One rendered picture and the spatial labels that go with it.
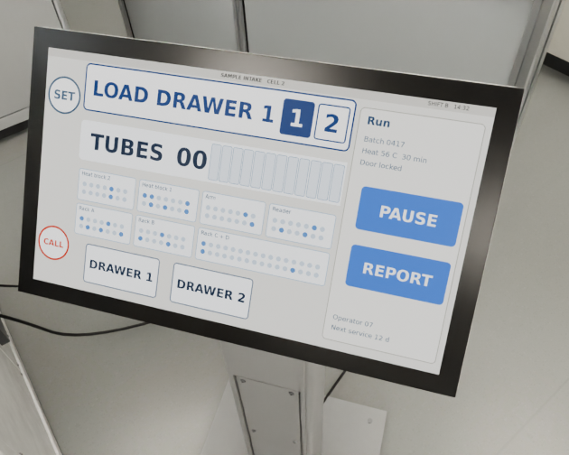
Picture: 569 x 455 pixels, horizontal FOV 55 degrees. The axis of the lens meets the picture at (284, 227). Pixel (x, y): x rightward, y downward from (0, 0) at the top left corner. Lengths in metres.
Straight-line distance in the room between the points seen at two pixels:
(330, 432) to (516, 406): 0.53
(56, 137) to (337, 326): 0.38
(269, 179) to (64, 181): 0.24
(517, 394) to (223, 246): 1.28
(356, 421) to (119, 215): 1.08
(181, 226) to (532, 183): 1.82
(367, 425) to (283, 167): 1.11
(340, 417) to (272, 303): 1.01
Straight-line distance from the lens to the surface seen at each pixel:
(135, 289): 0.65
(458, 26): 1.30
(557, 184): 2.32
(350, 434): 1.57
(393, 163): 0.55
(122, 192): 0.64
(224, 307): 0.62
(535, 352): 1.83
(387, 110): 0.55
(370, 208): 0.56
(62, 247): 0.69
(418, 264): 0.57
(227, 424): 1.59
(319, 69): 0.57
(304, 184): 0.57
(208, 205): 0.60
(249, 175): 0.58
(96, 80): 0.66
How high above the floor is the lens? 1.51
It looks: 49 degrees down
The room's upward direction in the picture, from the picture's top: 3 degrees counter-clockwise
